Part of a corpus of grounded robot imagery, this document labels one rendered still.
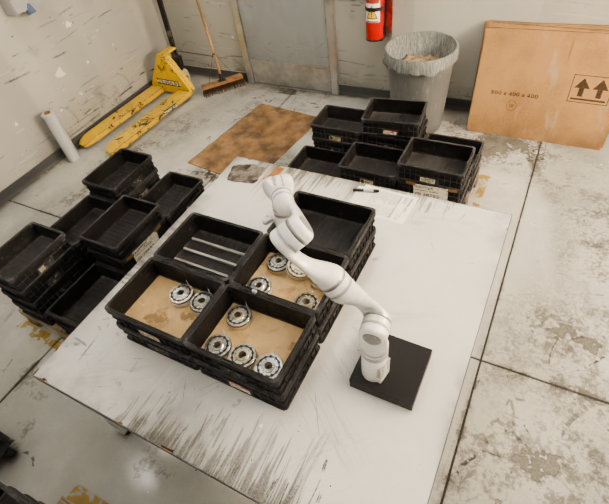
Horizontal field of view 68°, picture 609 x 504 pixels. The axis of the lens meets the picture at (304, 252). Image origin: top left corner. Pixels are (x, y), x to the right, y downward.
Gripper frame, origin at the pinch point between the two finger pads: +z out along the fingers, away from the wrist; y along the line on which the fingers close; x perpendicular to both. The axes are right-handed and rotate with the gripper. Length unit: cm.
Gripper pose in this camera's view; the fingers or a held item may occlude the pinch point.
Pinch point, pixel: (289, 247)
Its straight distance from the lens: 175.5
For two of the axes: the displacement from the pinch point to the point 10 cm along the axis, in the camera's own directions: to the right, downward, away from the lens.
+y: 4.7, -6.9, 5.6
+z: 1.0, 6.7, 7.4
